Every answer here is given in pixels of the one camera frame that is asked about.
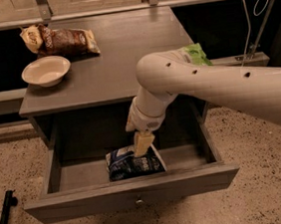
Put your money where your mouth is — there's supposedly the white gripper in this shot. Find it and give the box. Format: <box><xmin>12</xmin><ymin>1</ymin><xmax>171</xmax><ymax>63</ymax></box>
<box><xmin>126</xmin><ymin>99</ymin><xmax>165</xmax><ymax>157</ymax></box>

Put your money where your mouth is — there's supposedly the blue chip bag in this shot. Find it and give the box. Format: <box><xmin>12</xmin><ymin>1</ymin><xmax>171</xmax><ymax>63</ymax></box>
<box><xmin>105</xmin><ymin>145</ymin><xmax>166</xmax><ymax>182</ymax></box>

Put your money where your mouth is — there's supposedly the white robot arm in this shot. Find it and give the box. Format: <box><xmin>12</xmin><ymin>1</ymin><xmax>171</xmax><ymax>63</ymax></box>
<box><xmin>126</xmin><ymin>50</ymin><xmax>281</xmax><ymax>156</ymax></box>

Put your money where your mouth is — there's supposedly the grey open top drawer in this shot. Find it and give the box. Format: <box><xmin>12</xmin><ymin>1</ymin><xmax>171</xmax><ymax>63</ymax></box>
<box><xmin>24</xmin><ymin>99</ymin><xmax>239</xmax><ymax>224</ymax></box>

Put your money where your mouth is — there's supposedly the green chip bag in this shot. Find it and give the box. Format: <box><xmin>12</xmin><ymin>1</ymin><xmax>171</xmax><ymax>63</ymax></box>
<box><xmin>179</xmin><ymin>43</ymin><xmax>212</xmax><ymax>66</ymax></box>

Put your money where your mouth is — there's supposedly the brown chip bag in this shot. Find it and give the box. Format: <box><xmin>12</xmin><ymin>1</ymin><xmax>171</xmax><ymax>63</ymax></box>
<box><xmin>20</xmin><ymin>24</ymin><xmax>100</xmax><ymax>58</ymax></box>

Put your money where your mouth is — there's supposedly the grey wooden cabinet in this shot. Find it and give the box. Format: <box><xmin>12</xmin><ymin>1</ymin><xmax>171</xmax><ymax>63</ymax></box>
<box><xmin>9</xmin><ymin>2</ymin><xmax>217</xmax><ymax>154</ymax></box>

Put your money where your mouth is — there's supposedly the white bowl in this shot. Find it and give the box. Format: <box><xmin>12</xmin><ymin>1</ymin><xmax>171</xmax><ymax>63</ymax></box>
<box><xmin>21</xmin><ymin>56</ymin><xmax>71</xmax><ymax>88</ymax></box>

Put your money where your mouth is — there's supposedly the black floor stand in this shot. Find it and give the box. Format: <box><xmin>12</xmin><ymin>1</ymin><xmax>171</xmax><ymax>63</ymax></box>
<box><xmin>0</xmin><ymin>190</ymin><xmax>18</xmax><ymax>224</ymax></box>

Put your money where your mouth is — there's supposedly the white cable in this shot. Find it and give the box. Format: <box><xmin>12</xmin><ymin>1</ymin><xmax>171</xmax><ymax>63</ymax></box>
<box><xmin>233</xmin><ymin>0</ymin><xmax>277</xmax><ymax>62</ymax></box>

